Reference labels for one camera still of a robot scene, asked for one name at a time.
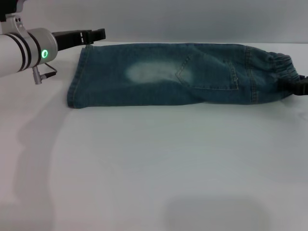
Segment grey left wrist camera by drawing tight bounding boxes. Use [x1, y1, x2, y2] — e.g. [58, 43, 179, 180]
[0, 0, 26, 35]

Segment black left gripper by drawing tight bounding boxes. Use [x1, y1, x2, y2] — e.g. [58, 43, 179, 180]
[51, 28, 107, 52]

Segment blue faded denim shorts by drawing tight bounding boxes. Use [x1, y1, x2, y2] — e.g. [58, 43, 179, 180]
[67, 42, 303, 109]

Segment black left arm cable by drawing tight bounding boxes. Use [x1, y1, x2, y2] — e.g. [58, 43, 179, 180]
[32, 63, 59, 85]

